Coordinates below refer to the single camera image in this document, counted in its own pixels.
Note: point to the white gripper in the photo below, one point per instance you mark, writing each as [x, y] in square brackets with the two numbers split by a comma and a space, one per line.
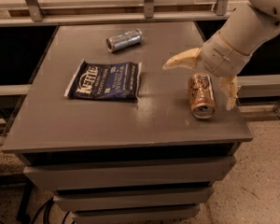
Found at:
[224, 57]

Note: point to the orange soda can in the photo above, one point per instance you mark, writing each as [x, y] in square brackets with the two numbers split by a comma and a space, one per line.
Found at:
[202, 101]

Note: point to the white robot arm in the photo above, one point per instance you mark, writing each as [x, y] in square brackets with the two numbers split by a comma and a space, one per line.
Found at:
[250, 25]

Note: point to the silver blue can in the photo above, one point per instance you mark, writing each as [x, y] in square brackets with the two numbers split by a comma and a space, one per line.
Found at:
[124, 40]

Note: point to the blue Kettle chips bag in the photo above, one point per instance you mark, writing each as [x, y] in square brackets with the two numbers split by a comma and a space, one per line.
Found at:
[92, 81]

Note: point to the top grey drawer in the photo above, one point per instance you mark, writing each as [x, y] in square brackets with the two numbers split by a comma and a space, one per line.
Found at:
[129, 173]

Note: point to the grey drawer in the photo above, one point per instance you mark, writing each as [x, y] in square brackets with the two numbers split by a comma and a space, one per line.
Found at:
[133, 198]
[137, 214]
[129, 173]

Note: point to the grey drawer cabinet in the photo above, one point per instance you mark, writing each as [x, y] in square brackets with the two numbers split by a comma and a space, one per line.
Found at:
[53, 130]

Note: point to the middle grey drawer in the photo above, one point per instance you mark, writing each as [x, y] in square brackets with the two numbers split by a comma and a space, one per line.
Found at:
[133, 198]

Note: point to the bottom grey drawer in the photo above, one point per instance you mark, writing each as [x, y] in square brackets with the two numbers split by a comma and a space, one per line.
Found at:
[137, 214]

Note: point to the metal window frame rail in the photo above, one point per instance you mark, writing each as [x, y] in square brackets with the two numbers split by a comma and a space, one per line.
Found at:
[72, 12]

